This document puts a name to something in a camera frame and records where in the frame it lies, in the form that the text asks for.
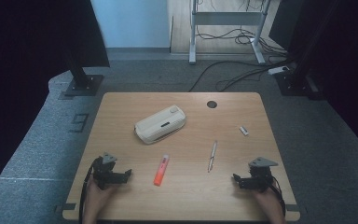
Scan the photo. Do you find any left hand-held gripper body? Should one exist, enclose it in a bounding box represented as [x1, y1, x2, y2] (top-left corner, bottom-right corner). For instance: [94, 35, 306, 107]
[91, 151, 126, 191]

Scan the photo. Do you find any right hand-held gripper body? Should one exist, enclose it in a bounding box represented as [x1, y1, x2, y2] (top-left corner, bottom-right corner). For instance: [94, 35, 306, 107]
[241, 156, 279, 193]

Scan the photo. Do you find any silver pen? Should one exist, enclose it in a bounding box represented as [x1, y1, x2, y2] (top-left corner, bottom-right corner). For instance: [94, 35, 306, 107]
[207, 140, 218, 174]

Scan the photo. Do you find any beige pencil case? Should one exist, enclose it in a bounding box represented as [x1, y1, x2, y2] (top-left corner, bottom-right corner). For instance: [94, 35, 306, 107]
[133, 104, 187, 146]

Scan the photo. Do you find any person's left hand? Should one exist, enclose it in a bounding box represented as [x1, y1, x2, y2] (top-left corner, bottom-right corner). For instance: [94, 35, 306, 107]
[85, 179, 119, 220]

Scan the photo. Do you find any person's right hand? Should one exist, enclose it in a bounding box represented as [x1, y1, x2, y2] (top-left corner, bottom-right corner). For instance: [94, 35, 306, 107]
[252, 186, 286, 218]

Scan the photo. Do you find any orange highlighter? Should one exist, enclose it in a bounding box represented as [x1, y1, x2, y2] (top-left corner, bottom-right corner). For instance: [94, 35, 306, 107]
[153, 153, 171, 188]

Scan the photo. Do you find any black tape strip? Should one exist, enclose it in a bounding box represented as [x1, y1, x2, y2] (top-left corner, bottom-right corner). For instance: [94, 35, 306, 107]
[55, 203, 77, 214]
[284, 203, 306, 214]

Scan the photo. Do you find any white power strip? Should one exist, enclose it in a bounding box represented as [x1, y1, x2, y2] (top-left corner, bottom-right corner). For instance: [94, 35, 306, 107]
[267, 65, 291, 77]

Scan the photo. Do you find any black curtain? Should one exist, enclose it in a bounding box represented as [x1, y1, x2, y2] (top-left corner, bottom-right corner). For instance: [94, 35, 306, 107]
[0, 0, 111, 203]
[268, 0, 358, 164]

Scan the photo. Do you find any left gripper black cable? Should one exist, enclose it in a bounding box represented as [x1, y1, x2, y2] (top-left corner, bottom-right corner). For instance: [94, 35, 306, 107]
[78, 156, 103, 224]

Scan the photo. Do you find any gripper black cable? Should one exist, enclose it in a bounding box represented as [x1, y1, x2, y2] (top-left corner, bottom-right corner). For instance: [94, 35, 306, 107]
[78, 156, 103, 224]
[269, 175, 287, 217]

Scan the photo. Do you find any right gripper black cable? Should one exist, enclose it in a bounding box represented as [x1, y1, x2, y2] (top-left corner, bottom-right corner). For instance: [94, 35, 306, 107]
[269, 175, 287, 217]

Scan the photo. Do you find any black stand with base plate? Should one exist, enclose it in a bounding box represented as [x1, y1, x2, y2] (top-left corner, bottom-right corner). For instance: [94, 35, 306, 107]
[274, 0, 325, 101]
[62, 46, 104, 97]

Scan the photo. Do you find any long black floor cable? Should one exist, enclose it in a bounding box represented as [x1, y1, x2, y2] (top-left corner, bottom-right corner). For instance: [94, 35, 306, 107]
[187, 58, 296, 93]

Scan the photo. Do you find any tangle of black cables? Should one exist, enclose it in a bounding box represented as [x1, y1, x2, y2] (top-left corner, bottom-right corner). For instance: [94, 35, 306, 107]
[195, 27, 289, 59]

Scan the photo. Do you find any white metal desk frame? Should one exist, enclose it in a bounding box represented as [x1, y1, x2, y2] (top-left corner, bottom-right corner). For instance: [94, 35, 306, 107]
[188, 0, 272, 66]

